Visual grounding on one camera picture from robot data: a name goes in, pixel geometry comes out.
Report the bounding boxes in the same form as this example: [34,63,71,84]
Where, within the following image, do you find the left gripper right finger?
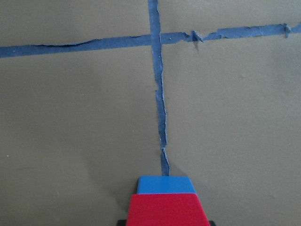
[209,220,215,226]

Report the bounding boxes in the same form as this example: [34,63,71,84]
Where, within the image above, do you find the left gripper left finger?
[117,219,127,226]

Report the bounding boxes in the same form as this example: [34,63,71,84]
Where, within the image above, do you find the red block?
[126,193,210,226]

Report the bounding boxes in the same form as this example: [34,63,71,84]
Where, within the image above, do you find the blue block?
[137,176,197,194]

